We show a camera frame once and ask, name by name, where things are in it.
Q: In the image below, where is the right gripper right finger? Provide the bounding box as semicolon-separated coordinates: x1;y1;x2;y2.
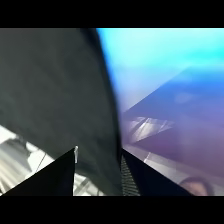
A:
120;148;192;197

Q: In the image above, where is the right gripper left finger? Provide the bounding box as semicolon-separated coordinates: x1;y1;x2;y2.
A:
1;147;76;197

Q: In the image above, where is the black garment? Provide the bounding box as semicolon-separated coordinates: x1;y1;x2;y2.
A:
0;28;124;197

